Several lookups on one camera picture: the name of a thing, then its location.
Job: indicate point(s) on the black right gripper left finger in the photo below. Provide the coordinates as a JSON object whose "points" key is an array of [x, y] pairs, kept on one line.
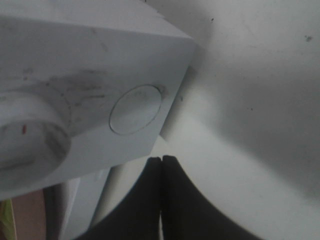
{"points": [[137, 216]]}

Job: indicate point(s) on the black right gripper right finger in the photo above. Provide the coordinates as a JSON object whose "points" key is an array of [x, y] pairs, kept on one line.
{"points": [[187, 215]]}

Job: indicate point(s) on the white microwave door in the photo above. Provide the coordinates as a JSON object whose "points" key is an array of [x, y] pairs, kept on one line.
{"points": [[70, 206]]}

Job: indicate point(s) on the round white door button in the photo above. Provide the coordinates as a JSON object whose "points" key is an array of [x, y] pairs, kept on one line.
{"points": [[135, 109]]}

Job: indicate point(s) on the white timer knob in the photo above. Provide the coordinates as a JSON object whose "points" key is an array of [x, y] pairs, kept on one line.
{"points": [[34, 140]]}

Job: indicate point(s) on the white microwave oven body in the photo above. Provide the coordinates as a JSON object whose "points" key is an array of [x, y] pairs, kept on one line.
{"points": [[81, 56]]}

